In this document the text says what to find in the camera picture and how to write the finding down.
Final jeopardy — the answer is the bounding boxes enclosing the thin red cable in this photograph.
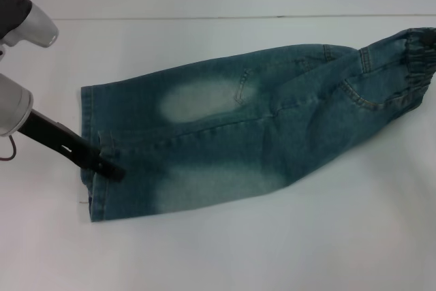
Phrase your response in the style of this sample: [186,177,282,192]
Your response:
[0,133,18,163]

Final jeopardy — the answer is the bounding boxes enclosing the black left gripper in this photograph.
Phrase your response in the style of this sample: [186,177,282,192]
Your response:
[18,108,127,183]

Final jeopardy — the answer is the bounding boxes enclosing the blue denim shorts with print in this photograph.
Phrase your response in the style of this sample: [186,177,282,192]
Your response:
[80,26,436,224]

